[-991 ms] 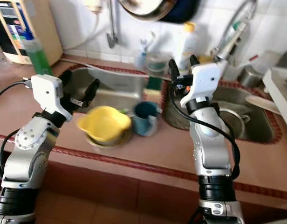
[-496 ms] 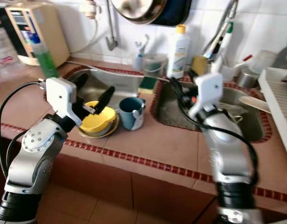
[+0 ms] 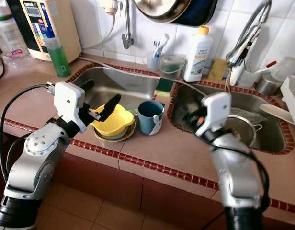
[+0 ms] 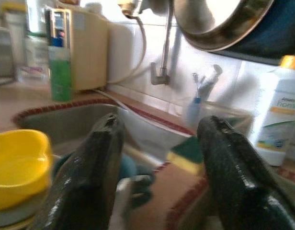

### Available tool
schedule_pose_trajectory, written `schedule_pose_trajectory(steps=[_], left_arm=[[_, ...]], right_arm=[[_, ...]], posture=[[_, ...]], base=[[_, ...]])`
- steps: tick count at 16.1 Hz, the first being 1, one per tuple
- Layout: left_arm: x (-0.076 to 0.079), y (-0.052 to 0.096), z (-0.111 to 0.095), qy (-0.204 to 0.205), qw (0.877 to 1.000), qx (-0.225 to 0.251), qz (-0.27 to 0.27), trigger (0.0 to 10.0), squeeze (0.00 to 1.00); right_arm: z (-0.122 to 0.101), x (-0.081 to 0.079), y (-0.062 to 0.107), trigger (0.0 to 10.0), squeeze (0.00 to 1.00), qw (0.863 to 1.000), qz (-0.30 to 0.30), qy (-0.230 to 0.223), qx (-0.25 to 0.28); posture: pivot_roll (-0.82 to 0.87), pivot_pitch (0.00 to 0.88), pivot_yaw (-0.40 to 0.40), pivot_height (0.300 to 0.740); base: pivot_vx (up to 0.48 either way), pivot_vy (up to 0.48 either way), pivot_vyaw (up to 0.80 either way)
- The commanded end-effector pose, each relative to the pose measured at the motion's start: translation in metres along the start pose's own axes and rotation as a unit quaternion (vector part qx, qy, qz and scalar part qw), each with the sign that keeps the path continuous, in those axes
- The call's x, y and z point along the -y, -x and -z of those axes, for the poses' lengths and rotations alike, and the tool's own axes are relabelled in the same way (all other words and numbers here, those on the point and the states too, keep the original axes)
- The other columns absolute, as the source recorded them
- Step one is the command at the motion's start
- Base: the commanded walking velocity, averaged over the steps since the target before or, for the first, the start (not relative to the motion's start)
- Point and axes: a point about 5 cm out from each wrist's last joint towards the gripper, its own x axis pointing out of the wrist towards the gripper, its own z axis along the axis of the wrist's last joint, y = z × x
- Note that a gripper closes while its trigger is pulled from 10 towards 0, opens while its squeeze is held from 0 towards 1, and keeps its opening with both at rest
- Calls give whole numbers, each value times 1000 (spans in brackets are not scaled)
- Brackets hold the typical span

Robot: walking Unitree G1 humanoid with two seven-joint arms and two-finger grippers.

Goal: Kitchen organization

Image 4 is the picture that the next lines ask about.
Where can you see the dark blue hanging pan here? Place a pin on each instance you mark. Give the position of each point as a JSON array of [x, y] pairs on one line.
[[281, 36]]

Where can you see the steel wall tap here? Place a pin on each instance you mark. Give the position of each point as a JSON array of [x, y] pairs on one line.
[[166, 43]]

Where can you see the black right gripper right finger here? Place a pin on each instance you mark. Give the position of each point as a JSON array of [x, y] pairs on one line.
[[233, 179]]

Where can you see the green yellow sponge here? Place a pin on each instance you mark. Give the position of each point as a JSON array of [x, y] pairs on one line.
[[185, 153]]

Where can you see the green dish soap bottle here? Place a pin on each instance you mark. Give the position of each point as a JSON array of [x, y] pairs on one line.
[[60, 79]]

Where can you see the yellow plastic bowl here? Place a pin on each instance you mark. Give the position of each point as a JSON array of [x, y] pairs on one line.
[[18, 167]]

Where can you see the clear bag pink print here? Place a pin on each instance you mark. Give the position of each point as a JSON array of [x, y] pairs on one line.
[[30, 72]]

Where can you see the white toothbrush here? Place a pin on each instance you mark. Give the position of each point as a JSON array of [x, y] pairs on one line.
[[215, 70]]

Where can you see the white detergent bottle yellow cap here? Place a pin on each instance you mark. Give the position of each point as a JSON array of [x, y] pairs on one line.
[[279, 119]]

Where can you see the clear plastic measuring jug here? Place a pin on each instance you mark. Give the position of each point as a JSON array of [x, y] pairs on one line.
[[238, 119]]

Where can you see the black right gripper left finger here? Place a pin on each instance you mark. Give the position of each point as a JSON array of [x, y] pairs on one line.
[[90, 179]]

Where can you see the stainless steel sink basin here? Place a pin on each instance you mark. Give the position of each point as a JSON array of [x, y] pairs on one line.
[[66, 122]]

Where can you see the clear toothbrush cup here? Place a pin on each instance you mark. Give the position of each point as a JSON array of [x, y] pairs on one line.
[[193, 112]]

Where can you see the stainless steel bowl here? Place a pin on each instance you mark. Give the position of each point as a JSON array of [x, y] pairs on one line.
[[13, 215]]

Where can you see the white tap diverter valve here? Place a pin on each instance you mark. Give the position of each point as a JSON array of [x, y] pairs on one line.
[[130, 7]]

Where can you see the beige water purifier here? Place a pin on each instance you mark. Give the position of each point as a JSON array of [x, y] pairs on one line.
[[90, 48]]

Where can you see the hanging steel pan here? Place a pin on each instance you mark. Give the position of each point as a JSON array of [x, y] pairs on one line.
[[245, 26]]

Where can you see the blue toothbrush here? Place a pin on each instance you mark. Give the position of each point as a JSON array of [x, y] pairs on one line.
[[196, 100]]

